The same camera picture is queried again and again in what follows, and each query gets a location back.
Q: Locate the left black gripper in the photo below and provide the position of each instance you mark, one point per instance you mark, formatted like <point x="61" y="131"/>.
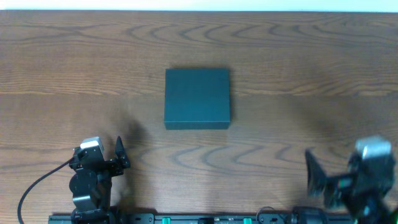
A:
<point x="106" y="165"/>

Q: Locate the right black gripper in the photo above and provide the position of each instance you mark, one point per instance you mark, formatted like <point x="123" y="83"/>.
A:
<point x="337" y="182"/>

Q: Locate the dark green box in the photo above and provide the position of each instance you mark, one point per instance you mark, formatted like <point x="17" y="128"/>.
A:
<point x="197" y="98"/>

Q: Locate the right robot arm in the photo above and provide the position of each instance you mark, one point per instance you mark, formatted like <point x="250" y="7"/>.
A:
<point x="374" y="210"/>

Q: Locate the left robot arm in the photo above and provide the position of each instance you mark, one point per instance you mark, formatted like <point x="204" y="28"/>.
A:
<point x="91" y="185"/>

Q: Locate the black mounting rail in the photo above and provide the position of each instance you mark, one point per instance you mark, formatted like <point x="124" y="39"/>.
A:
<point x="267" y="218"/>

